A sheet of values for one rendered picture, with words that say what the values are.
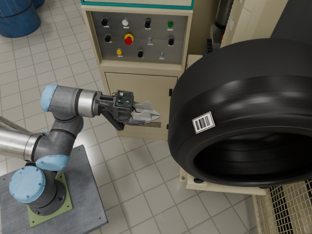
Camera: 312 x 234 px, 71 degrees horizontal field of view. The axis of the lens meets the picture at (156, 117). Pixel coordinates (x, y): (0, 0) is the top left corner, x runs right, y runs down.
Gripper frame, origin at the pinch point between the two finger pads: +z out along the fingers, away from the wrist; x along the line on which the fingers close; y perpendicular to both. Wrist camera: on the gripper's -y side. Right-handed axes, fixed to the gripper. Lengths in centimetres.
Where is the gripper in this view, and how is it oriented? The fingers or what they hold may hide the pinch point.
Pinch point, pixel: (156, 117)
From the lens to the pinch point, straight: 75.0
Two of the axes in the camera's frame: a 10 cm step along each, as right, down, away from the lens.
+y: 1.2, -5.6, -8.2
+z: 9.9, 1.4, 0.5
